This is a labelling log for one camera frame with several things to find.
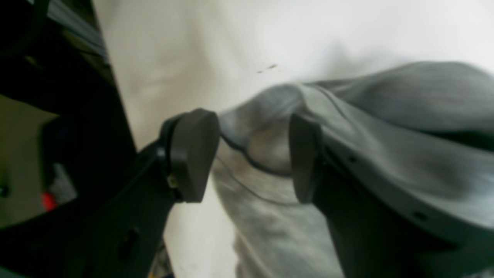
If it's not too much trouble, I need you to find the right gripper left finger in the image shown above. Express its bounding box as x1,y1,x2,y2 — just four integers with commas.
1,108,220,278

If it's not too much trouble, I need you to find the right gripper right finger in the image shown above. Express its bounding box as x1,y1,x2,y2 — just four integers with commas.
289,114,493,278

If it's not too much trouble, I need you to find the grey T-shirt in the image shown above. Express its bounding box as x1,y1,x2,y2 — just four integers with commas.
212,62,494,278

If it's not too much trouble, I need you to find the red object on floor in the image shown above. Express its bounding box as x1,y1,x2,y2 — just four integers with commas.
42,192,58,212

